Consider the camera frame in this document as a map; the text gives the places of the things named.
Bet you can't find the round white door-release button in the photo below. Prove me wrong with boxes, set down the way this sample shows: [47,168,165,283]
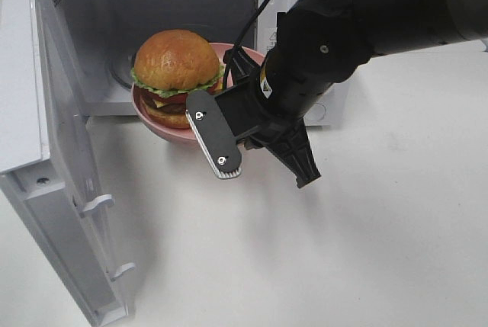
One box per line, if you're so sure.
[304,102,326,122]

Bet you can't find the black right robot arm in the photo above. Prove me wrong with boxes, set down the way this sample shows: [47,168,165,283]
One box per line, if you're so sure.
[217,0,487,187]

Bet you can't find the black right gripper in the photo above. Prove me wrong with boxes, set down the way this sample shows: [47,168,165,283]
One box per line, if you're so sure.
[216,46,321,188]

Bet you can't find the white microwave door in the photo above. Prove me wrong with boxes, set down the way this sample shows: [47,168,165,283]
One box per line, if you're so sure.
[1,0,134,326]

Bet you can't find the white microwave oven body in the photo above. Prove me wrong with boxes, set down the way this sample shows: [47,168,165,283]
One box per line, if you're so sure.
[14,0,350,130]

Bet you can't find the pink round plate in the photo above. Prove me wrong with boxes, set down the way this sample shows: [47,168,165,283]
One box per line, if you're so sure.
[131,43,265,146]

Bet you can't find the burger with sesame bun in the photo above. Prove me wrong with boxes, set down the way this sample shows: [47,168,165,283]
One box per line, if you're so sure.
[131,29,224,129]

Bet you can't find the black camera cable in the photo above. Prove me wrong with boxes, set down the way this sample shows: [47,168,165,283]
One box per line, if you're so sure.
[223,0,285,94]

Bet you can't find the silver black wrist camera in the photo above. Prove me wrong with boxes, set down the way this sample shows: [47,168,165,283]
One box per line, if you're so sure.
[185,91,242,180]

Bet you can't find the white warning label sticker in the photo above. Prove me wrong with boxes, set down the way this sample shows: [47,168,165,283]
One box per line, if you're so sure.
[265,27,278,52]

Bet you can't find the glass microwave turntable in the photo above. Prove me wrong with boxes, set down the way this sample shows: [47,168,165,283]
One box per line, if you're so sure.
[109,53,134,90]

